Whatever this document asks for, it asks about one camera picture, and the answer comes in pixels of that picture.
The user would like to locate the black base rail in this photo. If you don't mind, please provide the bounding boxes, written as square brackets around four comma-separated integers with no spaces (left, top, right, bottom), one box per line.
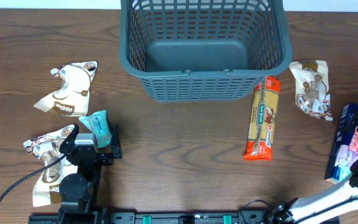
[28,210,341,224]

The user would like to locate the beige snack pouch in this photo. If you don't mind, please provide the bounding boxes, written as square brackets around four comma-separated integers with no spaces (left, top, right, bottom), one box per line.
[289,60,333,121]
[23,124,77,207]
[34,61,98,117]

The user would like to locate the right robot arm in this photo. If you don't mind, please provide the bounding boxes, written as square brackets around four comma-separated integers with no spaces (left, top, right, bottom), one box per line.
[264,103,358,223]

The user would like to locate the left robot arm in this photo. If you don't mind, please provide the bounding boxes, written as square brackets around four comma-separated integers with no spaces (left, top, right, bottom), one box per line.
[58,125,122,224]

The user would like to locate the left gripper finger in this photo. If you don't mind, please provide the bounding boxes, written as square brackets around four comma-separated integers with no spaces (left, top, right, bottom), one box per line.
[109,124,122,159]
[59,124,79,153]

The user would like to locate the orange spaghetti packet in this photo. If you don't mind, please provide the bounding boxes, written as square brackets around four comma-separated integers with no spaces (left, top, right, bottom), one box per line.
[243,77,281,161]

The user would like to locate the grey plastic basket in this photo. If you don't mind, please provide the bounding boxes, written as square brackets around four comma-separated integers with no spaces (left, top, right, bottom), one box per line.
[119,0,292,102]

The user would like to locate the blue tissue multipack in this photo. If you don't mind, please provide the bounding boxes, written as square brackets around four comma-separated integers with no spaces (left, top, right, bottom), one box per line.
[324,103,358,184]

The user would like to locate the teal wipes packet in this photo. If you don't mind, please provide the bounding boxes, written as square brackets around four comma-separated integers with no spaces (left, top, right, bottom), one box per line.
[79,110,112,147]

